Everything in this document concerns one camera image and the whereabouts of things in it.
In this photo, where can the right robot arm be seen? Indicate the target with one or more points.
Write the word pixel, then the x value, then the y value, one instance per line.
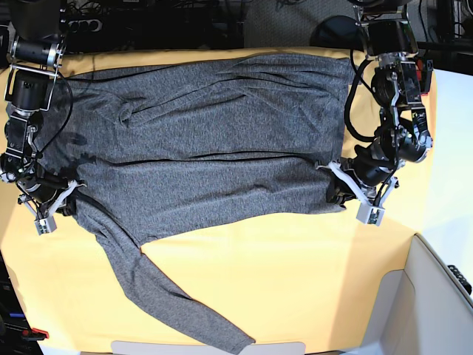
pixel 34 42

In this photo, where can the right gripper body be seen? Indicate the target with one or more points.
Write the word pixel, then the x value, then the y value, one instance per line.
pixel 43 198

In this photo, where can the white storage bin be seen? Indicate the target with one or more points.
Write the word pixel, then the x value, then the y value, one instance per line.
pixel 420 309

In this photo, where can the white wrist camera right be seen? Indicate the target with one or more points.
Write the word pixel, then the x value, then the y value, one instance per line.
pixel 45 225

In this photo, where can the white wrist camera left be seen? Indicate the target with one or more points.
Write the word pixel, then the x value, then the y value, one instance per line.
pixel 370 215

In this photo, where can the black remote on bin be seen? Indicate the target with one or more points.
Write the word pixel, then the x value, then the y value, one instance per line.
pixel 461 279

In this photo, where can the red clamp right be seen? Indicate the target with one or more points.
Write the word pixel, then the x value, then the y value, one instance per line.
pixel 424 73

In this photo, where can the red clamp left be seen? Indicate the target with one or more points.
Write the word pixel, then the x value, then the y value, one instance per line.
pixel 34 335

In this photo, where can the red clamp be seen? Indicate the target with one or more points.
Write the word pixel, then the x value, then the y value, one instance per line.
pixel 34 335
pixel 424 73

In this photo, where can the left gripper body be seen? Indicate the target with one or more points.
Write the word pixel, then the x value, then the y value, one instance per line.
pixel 371 184

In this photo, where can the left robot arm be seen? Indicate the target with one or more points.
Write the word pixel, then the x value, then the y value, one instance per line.
pixel 397 79

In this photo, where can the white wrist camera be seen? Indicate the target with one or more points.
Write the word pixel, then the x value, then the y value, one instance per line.
pixel 45 225
pixel 370 215

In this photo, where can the yellow table cloth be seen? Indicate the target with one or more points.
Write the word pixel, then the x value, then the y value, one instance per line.
pixel 281 278

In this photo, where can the grey long-sleeve T-shirt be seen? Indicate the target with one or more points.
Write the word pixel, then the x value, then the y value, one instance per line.
pixel 169 149

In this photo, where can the black round base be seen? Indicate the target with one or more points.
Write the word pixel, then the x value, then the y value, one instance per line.
pixel 337 32

